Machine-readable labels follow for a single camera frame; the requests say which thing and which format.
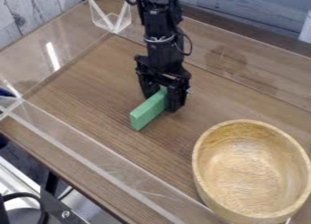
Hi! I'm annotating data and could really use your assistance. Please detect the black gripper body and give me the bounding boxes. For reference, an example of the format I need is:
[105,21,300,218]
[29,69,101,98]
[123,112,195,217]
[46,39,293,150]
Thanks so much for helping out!
[135,36,191,87]

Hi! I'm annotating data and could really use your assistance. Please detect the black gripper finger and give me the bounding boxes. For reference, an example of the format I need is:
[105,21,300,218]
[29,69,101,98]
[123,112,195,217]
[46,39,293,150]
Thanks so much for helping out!
[167,80,190,113]
[138,74,161,99]

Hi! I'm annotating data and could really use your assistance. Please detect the green rectangular block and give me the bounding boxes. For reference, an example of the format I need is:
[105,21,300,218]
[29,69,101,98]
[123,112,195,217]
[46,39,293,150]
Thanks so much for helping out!
[130,87,169,131]

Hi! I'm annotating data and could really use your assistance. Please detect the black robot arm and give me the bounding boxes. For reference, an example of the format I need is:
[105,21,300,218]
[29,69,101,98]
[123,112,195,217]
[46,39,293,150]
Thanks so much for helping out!
[126,0,194,112]

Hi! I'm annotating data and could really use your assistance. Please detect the light wooden bowl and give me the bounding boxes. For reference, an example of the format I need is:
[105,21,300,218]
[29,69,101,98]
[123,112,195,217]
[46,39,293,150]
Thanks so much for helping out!
[193,119,311,224]

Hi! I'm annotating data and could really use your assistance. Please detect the black table leg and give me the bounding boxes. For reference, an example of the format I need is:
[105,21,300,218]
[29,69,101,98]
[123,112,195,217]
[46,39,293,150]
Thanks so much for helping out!
[46,172,61,196]

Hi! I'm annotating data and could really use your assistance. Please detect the clear acrylic corner bracket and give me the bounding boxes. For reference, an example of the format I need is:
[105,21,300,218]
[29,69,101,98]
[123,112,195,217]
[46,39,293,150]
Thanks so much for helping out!
[89,0,131,34]

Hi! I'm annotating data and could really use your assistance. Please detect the clear acrylic wall panels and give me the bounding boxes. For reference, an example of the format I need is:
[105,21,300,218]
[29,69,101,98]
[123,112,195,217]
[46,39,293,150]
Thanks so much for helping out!
[0,0,311,224]

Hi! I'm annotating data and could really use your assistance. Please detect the black cable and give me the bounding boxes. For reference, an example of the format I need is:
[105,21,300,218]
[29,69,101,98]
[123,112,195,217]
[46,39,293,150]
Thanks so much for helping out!
[0,192,50,224]

